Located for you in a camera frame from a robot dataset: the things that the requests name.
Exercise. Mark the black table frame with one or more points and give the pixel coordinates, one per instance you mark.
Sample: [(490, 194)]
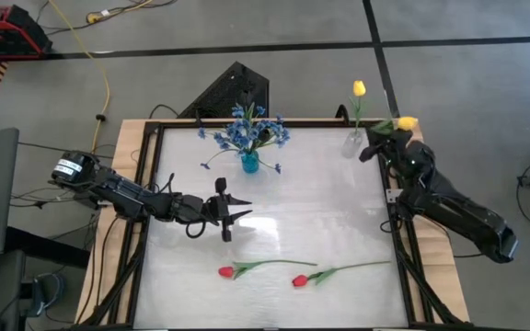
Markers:
[(302, 124)]

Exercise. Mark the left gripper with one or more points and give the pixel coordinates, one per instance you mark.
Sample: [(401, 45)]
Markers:
[(203, 209)]

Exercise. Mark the blue flower stem broad leaves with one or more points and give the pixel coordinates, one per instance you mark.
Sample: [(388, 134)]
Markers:
[(205, 165)]

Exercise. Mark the red and black toolbox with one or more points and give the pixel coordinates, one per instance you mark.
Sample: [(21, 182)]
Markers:
[(3, 37)]

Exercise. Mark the blue glass vase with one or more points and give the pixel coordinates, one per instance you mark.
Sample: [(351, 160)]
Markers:
[(250, 163)]

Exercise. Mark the black perforated metal box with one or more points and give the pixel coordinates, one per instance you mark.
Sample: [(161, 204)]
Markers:
[(228, 92)]

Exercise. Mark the red artificial tulip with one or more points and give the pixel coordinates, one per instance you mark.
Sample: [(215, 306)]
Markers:
[(226, 271), (299, 281)]

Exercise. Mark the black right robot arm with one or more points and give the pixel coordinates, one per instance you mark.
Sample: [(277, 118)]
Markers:
[(453, 211)]

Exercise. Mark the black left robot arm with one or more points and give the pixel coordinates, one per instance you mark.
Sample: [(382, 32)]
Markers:
[(122, 197)]

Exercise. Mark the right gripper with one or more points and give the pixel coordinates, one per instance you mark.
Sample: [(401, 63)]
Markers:
[(398, 151)]

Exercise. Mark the yellow artificial tulip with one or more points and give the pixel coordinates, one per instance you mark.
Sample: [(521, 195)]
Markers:
[(359, 88), (406, 123)]

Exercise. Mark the clear glass vase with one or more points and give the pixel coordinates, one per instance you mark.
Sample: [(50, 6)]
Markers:
[(351, 146)]

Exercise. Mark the blue flower bunch long leaves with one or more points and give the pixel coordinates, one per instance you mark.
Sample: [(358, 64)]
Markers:
[(246, 133)]

